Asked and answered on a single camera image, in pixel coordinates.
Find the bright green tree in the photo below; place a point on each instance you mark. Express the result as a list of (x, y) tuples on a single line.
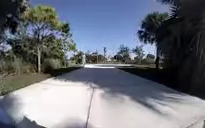
[(39, 56)]

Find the pale post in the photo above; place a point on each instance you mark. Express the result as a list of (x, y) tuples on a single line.
[(84, 60)]

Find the grass strip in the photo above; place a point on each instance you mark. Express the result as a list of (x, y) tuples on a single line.
[(13, 81), (146, 71)]

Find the distant row of trees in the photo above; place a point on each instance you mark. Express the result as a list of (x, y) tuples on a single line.
[(123, 55)]

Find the row of dark trees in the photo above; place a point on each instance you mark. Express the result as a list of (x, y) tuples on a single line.
[(193, 43)]

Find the low bushes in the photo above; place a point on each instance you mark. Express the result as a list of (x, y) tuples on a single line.
[(20, 65)]

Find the tall slim palm tree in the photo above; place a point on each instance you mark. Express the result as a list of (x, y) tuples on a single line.
[(156, 30)]

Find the pale concrete path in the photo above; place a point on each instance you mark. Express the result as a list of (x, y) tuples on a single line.
[(106, 100)]

